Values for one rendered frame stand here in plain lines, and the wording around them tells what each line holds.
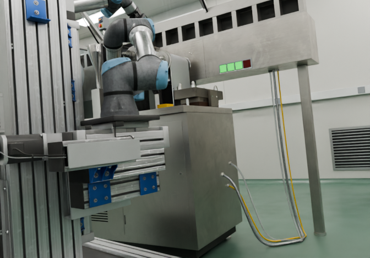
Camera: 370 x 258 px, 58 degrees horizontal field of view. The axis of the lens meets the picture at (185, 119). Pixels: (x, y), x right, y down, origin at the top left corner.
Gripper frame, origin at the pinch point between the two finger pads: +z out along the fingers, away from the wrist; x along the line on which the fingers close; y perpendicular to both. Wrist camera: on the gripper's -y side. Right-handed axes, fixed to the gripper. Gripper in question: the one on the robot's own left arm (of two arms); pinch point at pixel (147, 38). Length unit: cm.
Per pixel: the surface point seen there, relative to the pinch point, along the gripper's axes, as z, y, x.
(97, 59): 16, 18, 70
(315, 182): 115, -36, -80
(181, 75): 36.6, 3.6, -4.6
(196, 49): 37.3, 31.9, -8.0
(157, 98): 33.0, -20.9, 4.6
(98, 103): 38, -10, 71
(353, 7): 169, 238, -100
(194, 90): 32.6, -19.4, -23.8
